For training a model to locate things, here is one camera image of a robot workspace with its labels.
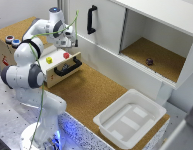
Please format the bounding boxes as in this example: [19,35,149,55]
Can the red button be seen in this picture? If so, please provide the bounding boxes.
[4,34,15,44]

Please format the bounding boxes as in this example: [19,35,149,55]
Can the green cable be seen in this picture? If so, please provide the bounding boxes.
[28,9,80,150]

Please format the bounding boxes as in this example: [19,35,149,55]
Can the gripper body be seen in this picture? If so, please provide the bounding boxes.
[56,27,79,49]

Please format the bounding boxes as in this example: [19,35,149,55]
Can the white sliding door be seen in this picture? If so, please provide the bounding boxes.
[67,0,127,55]

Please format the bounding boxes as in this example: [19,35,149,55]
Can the yellow block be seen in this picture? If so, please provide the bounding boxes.
[45,56,54,65]

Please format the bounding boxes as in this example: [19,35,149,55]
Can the black door handle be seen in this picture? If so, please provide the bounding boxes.
[86,4,98,36]

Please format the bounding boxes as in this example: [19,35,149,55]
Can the purple block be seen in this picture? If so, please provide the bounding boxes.
[145,57,154,67]

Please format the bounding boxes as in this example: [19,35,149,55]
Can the wooden drawer box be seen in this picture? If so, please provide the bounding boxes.
[0,16,60,72]

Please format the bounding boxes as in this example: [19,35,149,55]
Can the wooden drawer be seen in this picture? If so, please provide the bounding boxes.
[38,45,84,89]

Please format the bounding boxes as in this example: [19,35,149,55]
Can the black drawer handle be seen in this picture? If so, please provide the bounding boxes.
[53,56,83,78]

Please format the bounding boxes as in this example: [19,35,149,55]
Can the white cabinet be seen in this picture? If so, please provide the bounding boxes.
[63,0,193,108]

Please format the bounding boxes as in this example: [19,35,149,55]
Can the white plastic box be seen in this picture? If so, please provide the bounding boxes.
[92,88,168,150]

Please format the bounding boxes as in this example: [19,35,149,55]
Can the pink block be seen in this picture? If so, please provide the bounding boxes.
[62,51,71,60]

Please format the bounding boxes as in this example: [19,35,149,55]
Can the blue button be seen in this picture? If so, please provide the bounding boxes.
[11,38,22,48]

